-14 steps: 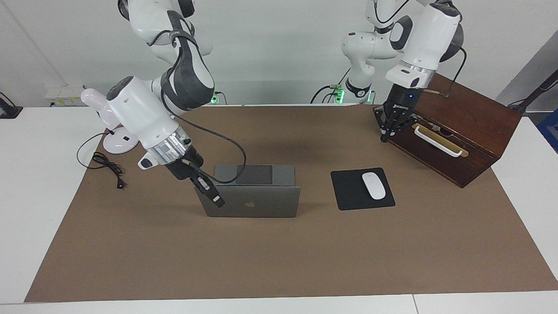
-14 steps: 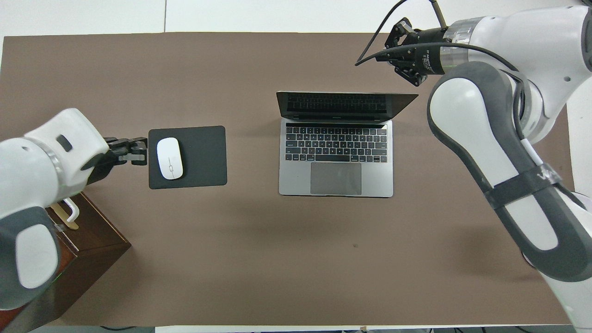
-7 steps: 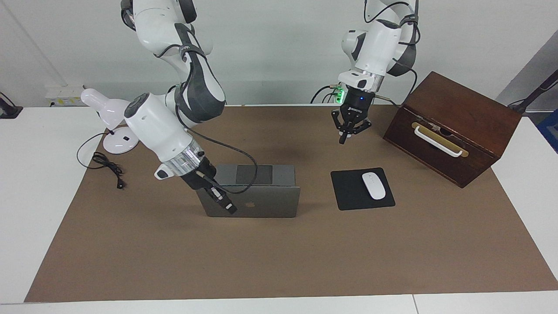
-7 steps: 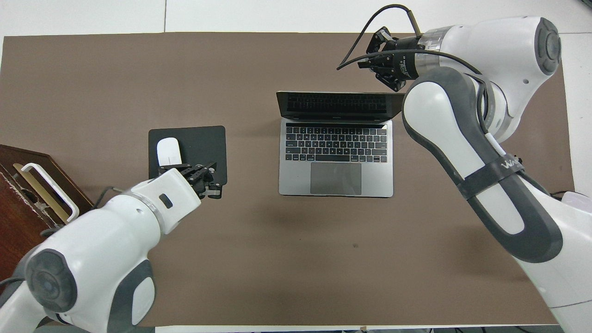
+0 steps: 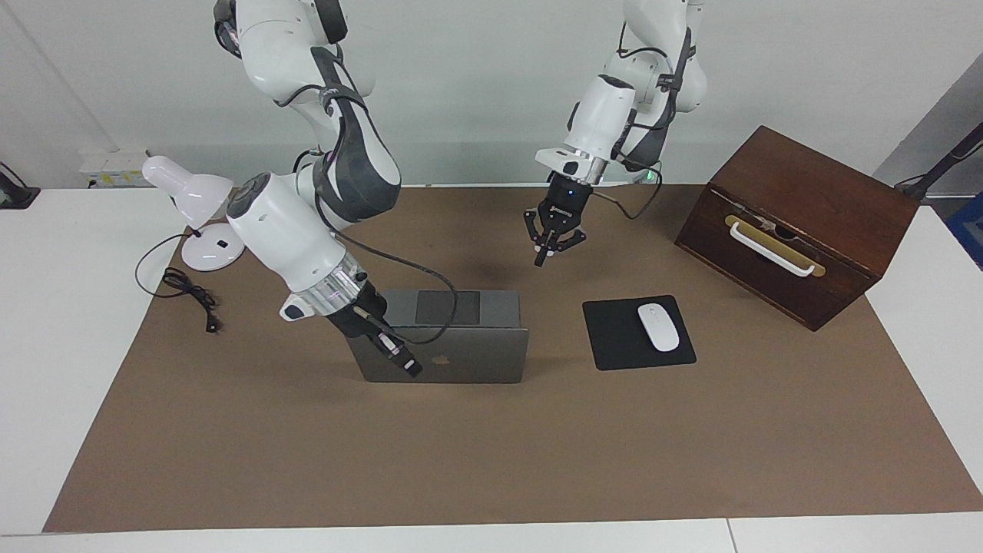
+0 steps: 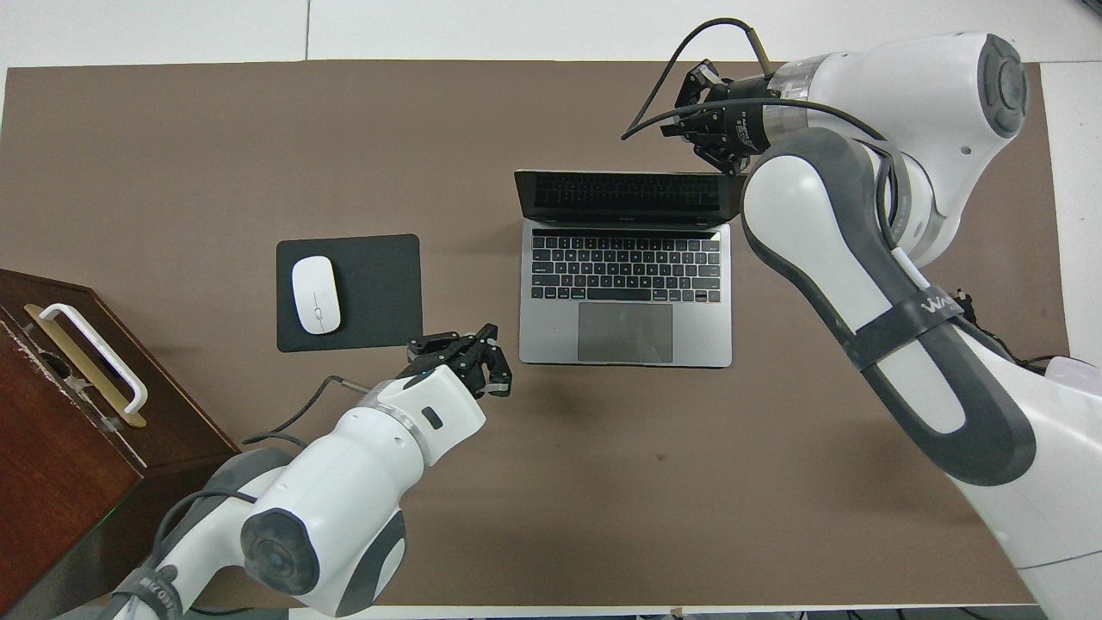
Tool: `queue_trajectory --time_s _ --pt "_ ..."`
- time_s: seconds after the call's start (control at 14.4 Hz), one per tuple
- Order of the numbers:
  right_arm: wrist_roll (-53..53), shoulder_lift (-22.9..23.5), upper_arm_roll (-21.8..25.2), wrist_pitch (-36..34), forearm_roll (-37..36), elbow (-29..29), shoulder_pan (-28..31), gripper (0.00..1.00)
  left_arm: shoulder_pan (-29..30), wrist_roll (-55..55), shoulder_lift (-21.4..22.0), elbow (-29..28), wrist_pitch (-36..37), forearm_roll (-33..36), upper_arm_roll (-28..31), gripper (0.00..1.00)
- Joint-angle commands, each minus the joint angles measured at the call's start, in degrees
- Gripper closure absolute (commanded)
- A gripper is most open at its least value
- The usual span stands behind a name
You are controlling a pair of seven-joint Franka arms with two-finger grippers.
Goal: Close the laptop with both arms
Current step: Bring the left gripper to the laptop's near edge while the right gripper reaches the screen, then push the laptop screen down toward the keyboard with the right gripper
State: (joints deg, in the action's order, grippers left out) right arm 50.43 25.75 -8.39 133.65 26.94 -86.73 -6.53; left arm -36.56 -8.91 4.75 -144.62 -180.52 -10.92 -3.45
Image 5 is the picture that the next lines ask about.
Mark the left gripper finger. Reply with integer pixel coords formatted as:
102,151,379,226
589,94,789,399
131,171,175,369
550,224,587,255
523,207,552,268

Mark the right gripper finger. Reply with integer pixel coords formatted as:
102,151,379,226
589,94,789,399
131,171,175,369
366,330,402,363
382,330,424,379

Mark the grey aluminium laptop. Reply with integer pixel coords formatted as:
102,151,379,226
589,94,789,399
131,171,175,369
346,289,531,385

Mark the black mouse pad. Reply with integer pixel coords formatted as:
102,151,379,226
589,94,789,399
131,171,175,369
581,295,697,372

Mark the white computer mouse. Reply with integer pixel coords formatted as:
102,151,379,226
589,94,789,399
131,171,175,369
637,303,681,353

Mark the brown table mat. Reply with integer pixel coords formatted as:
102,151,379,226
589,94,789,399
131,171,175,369
42,184,983,534

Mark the white desk lamp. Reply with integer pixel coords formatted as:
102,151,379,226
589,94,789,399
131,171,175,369
141,155,248,273

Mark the dark wooden box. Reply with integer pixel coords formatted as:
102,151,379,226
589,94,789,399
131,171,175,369
674,125,921,332

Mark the black table clamp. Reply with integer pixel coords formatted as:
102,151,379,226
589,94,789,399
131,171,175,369
0,161,41,210

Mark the black stand pole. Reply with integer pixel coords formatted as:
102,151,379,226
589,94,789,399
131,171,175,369
894,121,983,203

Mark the blue crate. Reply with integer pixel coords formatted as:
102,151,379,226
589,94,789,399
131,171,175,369
945,192,983,271

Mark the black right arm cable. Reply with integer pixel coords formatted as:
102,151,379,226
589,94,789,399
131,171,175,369
276,45,460,346

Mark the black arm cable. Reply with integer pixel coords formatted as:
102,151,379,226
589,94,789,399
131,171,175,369
591,23,692,222
276,45,460,346

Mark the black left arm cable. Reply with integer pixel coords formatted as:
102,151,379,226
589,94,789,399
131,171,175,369
591,23,692,222

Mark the black lamp power cable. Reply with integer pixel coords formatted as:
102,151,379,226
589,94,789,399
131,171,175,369
135,233,224,335

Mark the white box handle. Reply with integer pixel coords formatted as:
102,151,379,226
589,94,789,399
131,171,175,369
728,221,816,277

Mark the gold handle plate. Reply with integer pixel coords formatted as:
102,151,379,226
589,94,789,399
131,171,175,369
724,214,827,279

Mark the white wall power strip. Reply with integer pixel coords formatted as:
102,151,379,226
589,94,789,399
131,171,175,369
79,147,149,190

